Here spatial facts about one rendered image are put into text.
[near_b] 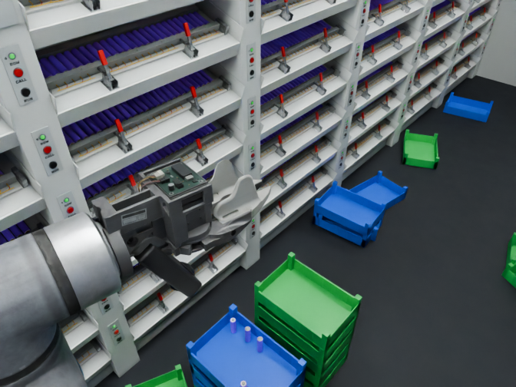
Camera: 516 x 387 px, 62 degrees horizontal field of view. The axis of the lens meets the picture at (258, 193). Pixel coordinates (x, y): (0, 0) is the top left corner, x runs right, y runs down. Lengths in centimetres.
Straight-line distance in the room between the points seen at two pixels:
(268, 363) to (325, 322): 24
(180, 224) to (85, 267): 10
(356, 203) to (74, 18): 167
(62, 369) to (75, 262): 13
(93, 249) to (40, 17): 71
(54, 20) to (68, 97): 18
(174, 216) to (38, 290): 14
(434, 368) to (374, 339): 24
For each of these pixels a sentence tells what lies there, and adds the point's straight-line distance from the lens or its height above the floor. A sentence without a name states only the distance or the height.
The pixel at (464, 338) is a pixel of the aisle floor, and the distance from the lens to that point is 200.
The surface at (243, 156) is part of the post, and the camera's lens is 159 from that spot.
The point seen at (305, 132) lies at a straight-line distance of 198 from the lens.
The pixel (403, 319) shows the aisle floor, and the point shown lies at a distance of 197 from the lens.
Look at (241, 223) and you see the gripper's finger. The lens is 50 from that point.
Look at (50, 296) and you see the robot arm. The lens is 43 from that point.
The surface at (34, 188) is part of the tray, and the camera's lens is 118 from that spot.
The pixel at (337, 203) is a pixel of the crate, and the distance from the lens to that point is 228.
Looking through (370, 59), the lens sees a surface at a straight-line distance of 226.
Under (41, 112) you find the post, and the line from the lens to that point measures 107.
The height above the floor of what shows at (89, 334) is 32.
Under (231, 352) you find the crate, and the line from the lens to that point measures 142.
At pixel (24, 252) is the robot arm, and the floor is 127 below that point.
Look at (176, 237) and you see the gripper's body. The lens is 46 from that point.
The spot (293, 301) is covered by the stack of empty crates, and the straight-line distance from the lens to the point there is 153.
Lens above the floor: 155
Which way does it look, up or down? 40 degrees down
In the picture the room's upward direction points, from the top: straight up
